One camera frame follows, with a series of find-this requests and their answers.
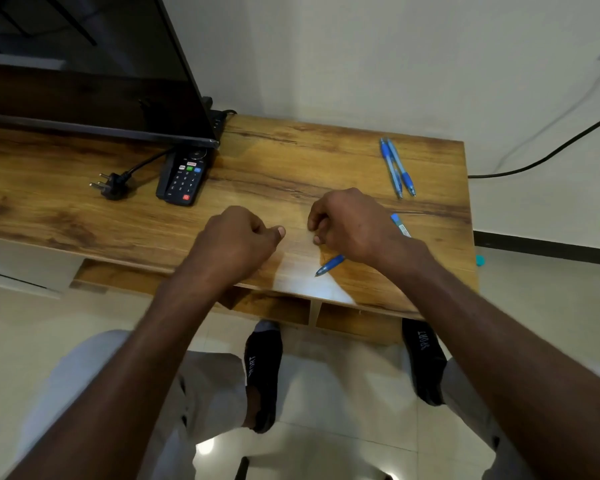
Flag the person's left hand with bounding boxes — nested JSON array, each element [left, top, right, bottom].
[[172, 205, 287, 308]]

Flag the person's right hand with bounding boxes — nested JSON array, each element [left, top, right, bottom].
[[307, 188, 433, 285]]

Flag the person's left forearm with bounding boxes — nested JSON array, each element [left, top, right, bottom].
[[7, 274, 219, 480]]

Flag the person's right forearm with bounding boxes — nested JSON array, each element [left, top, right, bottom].
[[392, 244, 600, 480]]

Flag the person's left black sock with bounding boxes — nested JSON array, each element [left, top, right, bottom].
[[242, 320, 285, 435]]

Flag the person's black sock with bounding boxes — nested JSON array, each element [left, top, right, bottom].
[[242, 320, 285, 435], [401, 318, 449, 407]]

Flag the person's left grey trouser leg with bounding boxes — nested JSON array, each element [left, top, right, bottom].
[[9, 329, 249, 480]]

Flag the person's grey trouser leg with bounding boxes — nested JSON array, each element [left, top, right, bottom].
[[439, 357, 600, 480], [9, 329, 249, 480]]

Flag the person's right black sock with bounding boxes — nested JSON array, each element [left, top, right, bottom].
[[401, 318, 449, 407]]

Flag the person's right grey trouser leg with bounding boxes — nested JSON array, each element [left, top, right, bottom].
[[439, 357, 600, 480]]

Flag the black remote control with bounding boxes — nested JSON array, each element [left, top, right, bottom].
[[155, 146, 215, 207]]

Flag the black power strip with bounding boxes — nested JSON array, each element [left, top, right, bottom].
[[202, 96, 227, 141]]

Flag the black television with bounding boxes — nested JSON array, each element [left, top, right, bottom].
[[0, 0, 220, 148]]

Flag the black wall cable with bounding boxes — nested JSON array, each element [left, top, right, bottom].
[[467, 107, 600, 179]]

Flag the black power plug with cable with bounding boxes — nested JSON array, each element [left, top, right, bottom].
[[89, 149, 173, 201]]

